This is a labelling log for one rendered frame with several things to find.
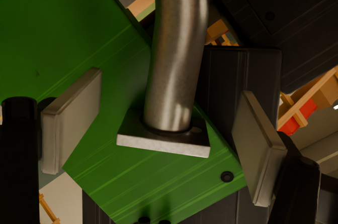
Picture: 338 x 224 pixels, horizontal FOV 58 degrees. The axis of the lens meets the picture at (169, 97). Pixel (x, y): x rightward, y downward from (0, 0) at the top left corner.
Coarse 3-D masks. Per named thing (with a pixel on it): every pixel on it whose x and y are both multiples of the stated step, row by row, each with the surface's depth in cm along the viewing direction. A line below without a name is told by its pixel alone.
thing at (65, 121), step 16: (80, 80) 16; (96, 80) 17; (64, 96) 14; (80, 96) 15; (96, 96) 18; (48, 112) 12; (64, 112) 13; (80, 112) 15; (96, 112) 19; (48, 128) 12; (64, 128) 13; (80, 128) 16; (48, 144) 13; (64, 144) 13; (48, 160) 13; (64, 160) 14
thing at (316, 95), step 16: (208, 32) 329; (224, 32) 362; (320, 80) 368; (336, 80) 401; (288, 96) 343; (304, 96) 348; (320, 96) 380; (336, 96) 389; (288, 112) 330; (304, 112) 356; (288, 128) 337
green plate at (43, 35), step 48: (0, 0) 19; (48, 0) 19; (96, 0) 19; (0, 48) 20; (48, 48) 20; (96, 48) 20; (144, 48) 20; (0, 96) 22; (48, 96) 21; (144, 96) 21; (96, 144) 23; (96, 192) 24; (144, 192) 24; (192, 192) 24
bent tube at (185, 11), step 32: (160, 0) 16; (192, 0) 15; (160, 32) 16; (192, 32) 16; (160, 64) 17; (192, 64) 17; (160, 96) 17; (192, 96) 18; (128, 128) 18; (160, 128) 18; (192, 128) 20
